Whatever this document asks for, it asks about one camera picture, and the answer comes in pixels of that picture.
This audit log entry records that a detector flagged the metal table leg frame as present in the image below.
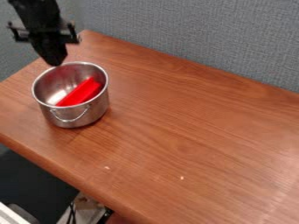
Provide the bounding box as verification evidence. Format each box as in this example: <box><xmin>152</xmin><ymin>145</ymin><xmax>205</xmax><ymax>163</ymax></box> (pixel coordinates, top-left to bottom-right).
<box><xmin>56</xmin><ymin>192</ymin><xmax>105</xmax><ymax>224</ymax></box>

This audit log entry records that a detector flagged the white object bottom left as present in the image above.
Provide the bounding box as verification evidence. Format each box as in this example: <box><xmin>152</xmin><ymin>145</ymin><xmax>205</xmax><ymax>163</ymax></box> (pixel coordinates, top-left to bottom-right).
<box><xmin>0</xmin><ymin>202</ymin><xmax>30</xmax><ymax>224</ymax></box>

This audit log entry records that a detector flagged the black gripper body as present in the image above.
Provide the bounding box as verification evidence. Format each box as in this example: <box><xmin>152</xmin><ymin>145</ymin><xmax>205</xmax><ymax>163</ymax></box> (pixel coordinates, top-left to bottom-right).
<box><xmin>6</xmin><ymin>0</ymin><xmax>80</xmax><ymax>44</ymax></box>

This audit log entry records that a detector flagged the metal pot with handles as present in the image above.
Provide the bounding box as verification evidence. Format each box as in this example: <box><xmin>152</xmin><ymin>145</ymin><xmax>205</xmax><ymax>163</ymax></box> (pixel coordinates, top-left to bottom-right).
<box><xmin>31</xmin><ymin>61</ymin><xmax>108</xmax><ymax>129</ymax></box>

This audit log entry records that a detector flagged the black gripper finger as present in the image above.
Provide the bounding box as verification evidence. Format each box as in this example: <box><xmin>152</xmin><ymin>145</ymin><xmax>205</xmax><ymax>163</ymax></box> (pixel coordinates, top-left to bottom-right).
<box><xmin>29</xmin><ymin>35</ymin><xmax>68</xmax><ymax>67</ymax></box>

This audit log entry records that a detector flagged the red rectangular block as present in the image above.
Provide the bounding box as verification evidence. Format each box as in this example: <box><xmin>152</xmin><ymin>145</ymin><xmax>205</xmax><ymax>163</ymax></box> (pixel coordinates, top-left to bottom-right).
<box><xmin>56</xmin><ymin>77</ymin><xmax>101</xmax><ymax>107</ymax></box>

